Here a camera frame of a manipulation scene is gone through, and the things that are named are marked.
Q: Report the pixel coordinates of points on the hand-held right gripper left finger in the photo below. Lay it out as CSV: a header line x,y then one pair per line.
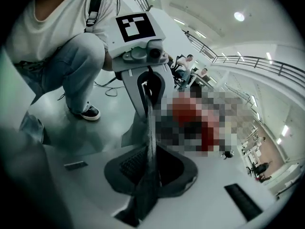
x,y
90,185

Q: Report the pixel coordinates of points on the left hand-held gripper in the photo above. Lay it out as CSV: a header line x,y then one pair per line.
x,y
133,32

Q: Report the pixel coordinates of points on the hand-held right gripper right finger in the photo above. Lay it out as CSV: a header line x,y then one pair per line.
x,y
209,199

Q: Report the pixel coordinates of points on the dark grey cloth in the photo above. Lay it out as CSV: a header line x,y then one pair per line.
x,y
151,132

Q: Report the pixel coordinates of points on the person's left forearm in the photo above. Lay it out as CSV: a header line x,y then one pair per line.
x,y
108,61

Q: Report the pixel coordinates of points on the black mesh office chair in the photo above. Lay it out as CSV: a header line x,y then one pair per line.
x,y
175,68

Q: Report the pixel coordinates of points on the grey office desk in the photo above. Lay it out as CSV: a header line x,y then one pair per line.
x,y
200,79

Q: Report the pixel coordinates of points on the person's left shoe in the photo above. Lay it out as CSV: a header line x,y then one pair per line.
x,y
91,113

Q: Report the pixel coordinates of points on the person's left leg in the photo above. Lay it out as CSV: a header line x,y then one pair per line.
x,y
71,75

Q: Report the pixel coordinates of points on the black mezzanine railing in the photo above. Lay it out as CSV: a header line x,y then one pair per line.
x,y
257,63

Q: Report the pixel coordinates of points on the round ceiling lamp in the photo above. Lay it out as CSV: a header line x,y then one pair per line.
x,y
239,16

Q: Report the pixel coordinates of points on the person's white shirt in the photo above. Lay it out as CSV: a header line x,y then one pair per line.
x,y
54,20

